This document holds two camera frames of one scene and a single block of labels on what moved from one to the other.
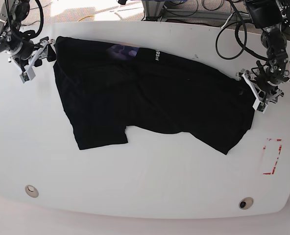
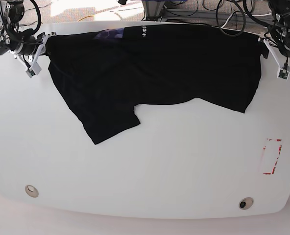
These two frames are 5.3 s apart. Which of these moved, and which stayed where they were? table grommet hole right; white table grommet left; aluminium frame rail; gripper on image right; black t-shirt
Moved: gripper on image right; black t-shirt
Stayed: aluminium frame rail; table grommet hole right; white table grommet left
